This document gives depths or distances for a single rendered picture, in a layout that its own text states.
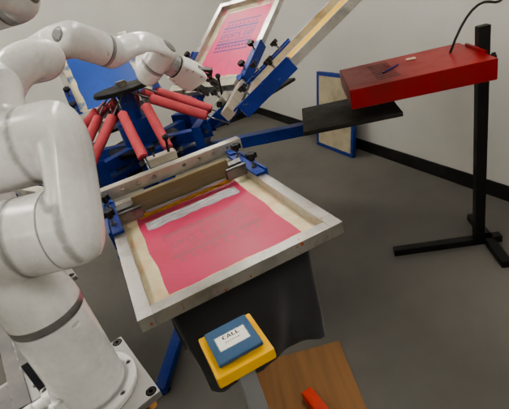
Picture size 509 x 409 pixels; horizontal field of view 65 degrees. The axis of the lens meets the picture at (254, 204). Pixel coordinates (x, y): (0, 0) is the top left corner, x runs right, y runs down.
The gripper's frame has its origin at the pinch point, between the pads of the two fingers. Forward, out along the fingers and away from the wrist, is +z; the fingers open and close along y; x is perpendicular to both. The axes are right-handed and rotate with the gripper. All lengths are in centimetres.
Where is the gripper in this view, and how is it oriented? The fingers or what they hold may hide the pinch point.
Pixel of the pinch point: (209, 87)
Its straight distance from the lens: 147.7
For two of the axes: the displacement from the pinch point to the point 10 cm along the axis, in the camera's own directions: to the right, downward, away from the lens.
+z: 6.6, 2.3, 7.1
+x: -1.0, -9.2, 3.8
